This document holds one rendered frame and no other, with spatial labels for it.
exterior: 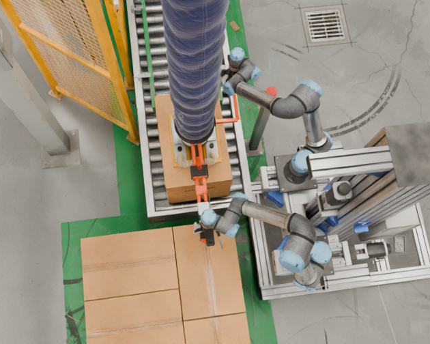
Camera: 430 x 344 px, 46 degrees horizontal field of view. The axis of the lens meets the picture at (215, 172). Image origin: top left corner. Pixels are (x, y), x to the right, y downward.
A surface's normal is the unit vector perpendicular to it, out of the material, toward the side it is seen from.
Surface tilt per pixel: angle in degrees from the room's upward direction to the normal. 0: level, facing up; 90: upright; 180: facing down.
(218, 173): 0
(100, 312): 0
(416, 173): 0
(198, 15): 78
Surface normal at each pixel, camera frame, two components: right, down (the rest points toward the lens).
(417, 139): 0.04, -0.28
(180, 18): -0.45, 0.76
